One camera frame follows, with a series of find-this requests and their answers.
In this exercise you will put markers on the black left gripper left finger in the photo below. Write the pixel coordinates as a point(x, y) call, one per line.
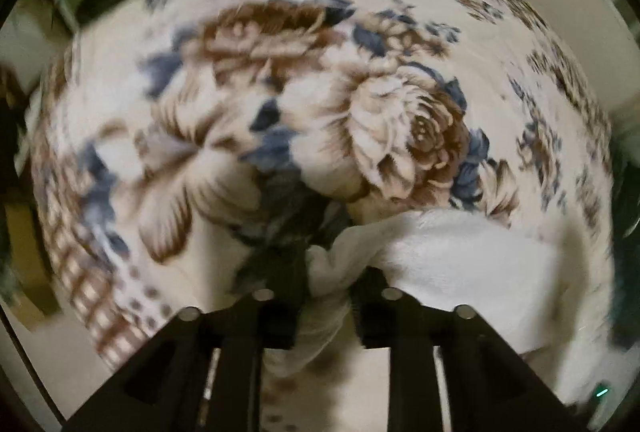
point(203, 371)

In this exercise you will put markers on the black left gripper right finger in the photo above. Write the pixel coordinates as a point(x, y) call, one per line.
point(450, 371)

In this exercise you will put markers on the white floral fleece blanket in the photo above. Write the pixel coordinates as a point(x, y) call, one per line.
point(187, 150)

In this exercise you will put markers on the dark green garment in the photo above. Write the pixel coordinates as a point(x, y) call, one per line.
point(625, 241)

